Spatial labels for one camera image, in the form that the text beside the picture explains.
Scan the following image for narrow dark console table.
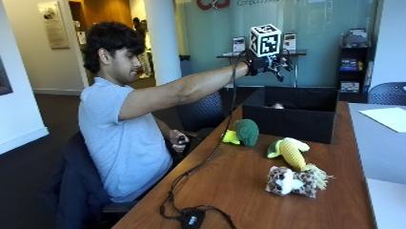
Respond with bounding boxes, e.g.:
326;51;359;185
215;49;309;89

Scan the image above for white marker cube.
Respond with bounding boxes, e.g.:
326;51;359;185
247;23;283;58

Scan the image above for dark blue mesh chair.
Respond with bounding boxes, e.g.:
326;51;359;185
366;81;406;107
174;91;227;134

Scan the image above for the person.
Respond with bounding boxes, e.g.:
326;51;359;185
77;21;251;204

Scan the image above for blue books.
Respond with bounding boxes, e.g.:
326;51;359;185
338;57;361;72

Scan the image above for green broccoli plush toy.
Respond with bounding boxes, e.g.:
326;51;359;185
221;118;259;148

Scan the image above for black bookshelf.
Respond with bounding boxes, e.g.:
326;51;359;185
335;28;375;103

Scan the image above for white red box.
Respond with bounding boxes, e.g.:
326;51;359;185
338;80;362;94

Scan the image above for black fabric box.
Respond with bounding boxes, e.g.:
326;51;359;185
241;85;339;145

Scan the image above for black office chair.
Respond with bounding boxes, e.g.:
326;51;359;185
100;198;144;223

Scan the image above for yellow corn plush toy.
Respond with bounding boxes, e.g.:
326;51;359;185
265;136;335;191

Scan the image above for dark blue jacket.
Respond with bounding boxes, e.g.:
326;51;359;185
53;130;114;229

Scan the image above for spotted leopard plush toy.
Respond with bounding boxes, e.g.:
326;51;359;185
263;165;319;199

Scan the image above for white paper sheet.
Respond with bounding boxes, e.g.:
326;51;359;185
358;107;406;134

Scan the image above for standing photo frame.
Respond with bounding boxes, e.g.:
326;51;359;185
282;32;298;51
230;36;247;53

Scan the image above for black cable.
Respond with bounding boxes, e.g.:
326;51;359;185
157;51;249;229

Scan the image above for black cable hub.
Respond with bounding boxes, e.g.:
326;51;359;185
180;207;206;229

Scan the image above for dark framed wall picture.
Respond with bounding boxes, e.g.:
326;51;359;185
0;56;13;96

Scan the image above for framed wall poster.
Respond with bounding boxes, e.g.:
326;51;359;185
37;0;70;51

